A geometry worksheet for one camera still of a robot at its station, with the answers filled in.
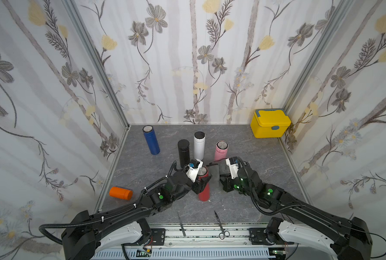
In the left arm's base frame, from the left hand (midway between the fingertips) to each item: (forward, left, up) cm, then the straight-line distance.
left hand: (207, 173), depth 73 cm
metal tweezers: (-21, +11, -20) cm, 31 cm away
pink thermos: (+13, -8, -2) cm, 15 cm away
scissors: (-22, -8, -20) cm, 31 cm away
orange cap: (-2, +45, -18) cm, 49 cm away
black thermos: (+15, +11, 0) cm, 19 cm away
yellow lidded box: (+39, -44, -9) cm, 60 cm away
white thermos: (+19, +3, -3) cm, 19 cm away
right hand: (-1, -6, -2) cm, 6 cm away
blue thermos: (+27, +31, -11) cm, 42 cm away
